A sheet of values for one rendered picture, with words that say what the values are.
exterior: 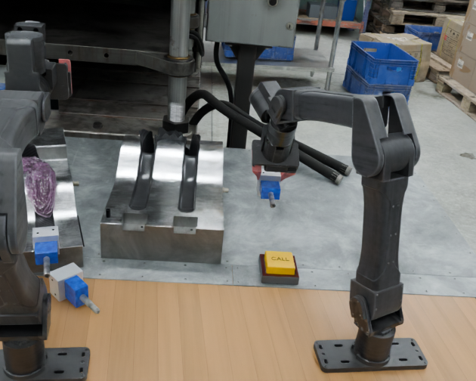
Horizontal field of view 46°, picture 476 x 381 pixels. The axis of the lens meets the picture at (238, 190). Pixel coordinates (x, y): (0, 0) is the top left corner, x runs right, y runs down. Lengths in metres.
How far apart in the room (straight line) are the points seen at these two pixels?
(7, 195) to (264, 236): 0.78
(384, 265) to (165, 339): 0.41
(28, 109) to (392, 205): 0.57
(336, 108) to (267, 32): 0.98
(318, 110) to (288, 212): 0.50
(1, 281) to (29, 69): 0.33
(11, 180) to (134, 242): 0.57
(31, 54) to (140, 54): 0.98
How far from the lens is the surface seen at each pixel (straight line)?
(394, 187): 0.92
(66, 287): 1.13
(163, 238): 1.20
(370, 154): 0.89
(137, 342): 1.05
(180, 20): 1.78
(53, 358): 1.02
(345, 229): 1.43
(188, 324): 1.08
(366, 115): 0.89
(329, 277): 1.25
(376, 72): 4.79
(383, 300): 0.99
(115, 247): 1.23
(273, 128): 1.12
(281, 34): 1.93
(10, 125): 0.79
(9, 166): 0.69
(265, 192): 1.25
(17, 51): 0.93
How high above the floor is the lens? 1.53
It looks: 28 degrees down
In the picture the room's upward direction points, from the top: 6 degrees clockwise
